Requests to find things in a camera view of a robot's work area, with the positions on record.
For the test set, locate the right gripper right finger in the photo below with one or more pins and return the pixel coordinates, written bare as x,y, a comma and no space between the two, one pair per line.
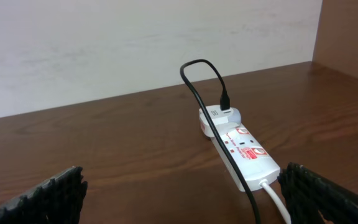
311,198

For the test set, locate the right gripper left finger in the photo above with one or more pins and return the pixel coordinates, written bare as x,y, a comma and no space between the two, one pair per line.
58,199

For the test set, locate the white USB charger plug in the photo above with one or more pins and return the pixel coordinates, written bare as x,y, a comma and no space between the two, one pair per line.
224,121

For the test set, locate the white power strip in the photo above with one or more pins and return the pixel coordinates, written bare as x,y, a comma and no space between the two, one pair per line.
253,161

